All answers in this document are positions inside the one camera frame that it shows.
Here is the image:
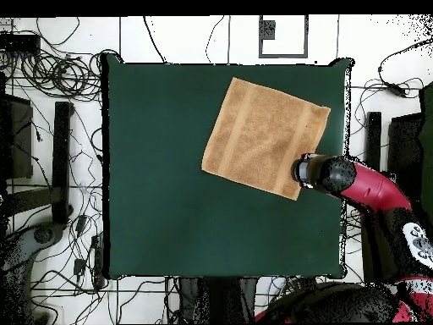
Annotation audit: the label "tan terry towel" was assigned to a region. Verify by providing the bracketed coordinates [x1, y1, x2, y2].
[200, 76, 332, 201]

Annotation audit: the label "dark green table cloth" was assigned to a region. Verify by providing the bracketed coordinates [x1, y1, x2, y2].
[101, 53, 354, 280]

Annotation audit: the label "black floor stand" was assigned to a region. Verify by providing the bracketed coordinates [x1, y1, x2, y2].
[3, 101, 74, 226]
[364, 111, 383, 170]

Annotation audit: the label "grey chair base leg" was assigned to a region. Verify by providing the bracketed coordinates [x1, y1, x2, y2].
[0, 221, 67, 325]

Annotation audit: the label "black power adapter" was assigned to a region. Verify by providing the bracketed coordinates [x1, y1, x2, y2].
[385, 82, 407, 98]

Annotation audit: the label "small black device box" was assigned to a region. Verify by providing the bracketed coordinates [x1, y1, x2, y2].
[0, 33, 41, 54]

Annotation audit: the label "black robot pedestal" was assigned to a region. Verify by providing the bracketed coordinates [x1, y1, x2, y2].
[178, 277, 260, 324]

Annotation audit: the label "grey square frame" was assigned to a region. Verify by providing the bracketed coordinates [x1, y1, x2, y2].
[258, 14, 310, 59]

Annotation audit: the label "coiled black cables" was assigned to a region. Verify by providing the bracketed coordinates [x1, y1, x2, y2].
[19, 50, 102, 102]

